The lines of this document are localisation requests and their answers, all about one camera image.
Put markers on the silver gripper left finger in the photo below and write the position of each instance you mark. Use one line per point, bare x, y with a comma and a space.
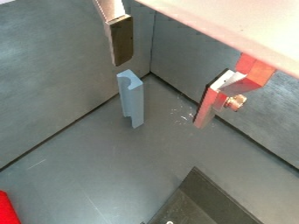
119, 29

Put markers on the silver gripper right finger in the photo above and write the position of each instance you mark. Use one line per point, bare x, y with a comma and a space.
223, 93

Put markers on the red foam shape board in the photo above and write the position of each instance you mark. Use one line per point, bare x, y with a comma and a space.
8, 216

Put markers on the black curved holder stand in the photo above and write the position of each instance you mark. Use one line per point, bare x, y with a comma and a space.
200, 202

